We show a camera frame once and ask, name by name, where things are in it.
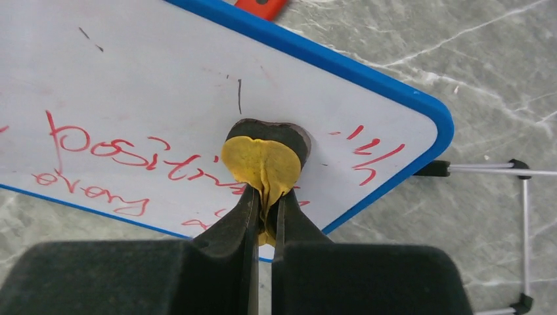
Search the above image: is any blue framed whiteboard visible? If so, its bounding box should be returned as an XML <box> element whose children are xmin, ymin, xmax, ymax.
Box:
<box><xmin>1</xmin><ymin>1</ymin><xmax>455</xmax><ymax>237</ymax></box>

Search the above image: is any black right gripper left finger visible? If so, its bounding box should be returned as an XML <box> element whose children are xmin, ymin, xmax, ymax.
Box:
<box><xmin>1</xmin><ymin>187</ymin><xmax>259</xmax><ymax>314</ymax></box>

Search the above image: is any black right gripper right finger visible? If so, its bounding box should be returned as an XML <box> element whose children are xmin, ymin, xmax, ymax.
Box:
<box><xmin>270</xmin><ymin>192</ymin><xmax>472</xmax><ymax>314</ymax></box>

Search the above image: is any black whiteboard stand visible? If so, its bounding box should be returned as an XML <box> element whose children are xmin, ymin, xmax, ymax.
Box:
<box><xmin>416</xmin><ymin>159</ymin><xmax>556</xmax><ymax>314</ymax></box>

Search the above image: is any red handled adjustable wrench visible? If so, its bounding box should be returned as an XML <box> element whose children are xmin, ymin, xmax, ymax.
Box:
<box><xmin>234</xmin><ymin>0</ymin><xmax>289</xmax><ymax>21</ymax></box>

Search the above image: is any yellow black whiteboard eraser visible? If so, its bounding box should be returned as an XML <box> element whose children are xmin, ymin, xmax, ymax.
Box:
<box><xmin>221</xmin><ymin>118</ymin><xmax>311</xmax><ymax>247</ymax></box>

